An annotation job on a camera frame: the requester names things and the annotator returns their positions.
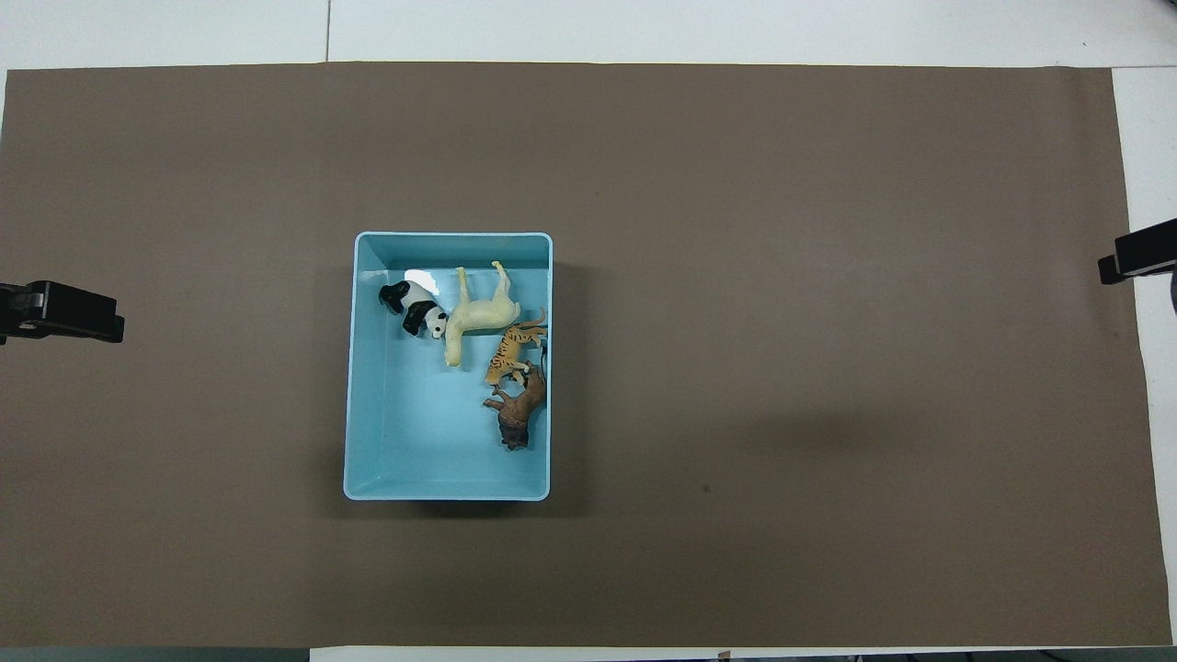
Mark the light blue storage box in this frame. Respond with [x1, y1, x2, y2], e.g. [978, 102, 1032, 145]
[343, 231, 554, 503]

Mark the orange striped tiger toy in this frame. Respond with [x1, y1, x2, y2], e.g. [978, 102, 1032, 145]
[485, 308, 549, 387]

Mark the black and white panda toy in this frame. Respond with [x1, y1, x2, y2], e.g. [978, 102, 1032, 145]
[379, 280, 450, 341]

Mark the cream horse toy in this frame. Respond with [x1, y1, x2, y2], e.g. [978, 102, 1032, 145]
[443, 260, 522, 369]

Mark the brown lion toy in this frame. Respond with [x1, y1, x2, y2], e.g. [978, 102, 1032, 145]
[483, 344, 549, 452]

